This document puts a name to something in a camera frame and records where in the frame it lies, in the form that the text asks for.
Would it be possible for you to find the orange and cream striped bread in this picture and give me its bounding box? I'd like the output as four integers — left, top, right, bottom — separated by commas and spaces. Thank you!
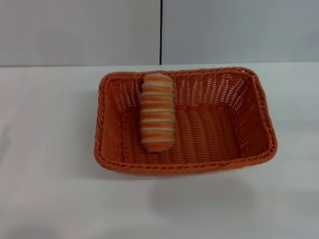
140, 72, 176, 153

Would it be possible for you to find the orange woven plastic basket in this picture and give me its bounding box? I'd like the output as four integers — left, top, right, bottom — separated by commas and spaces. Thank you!
93, 66, 279, 175

